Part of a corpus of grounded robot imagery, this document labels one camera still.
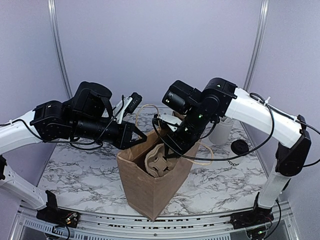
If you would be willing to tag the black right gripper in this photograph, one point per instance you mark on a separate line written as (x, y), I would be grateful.
(178, 145)

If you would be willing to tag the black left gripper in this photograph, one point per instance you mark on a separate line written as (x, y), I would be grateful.
(124, 140)

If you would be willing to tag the single cardboard cup carrier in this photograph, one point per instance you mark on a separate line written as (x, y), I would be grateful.
(155, 163)

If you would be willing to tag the brown paper bag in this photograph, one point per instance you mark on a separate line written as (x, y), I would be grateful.
(150, 180)

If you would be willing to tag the white paper coffee cup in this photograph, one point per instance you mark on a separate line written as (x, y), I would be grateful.
(236, 161)

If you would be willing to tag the black cup lid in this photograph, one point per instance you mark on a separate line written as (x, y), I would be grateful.
(238, 148)

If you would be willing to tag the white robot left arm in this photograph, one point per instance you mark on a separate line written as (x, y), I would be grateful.
(86, 121)

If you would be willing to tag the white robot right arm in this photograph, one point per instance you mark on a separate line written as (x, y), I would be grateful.
(222, 98)

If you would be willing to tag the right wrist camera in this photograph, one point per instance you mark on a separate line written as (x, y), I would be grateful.
(165, 121)

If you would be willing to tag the aluminium front rail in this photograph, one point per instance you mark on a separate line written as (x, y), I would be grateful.
(103, 226)

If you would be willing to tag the left aluminium frame post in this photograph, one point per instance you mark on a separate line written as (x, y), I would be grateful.
(58, 47)

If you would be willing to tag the aluminium frame post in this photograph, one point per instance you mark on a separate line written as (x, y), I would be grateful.
(258, 42)
(58, 47)

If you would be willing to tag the right aluminium frame post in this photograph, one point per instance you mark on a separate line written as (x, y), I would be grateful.
(258, 42)

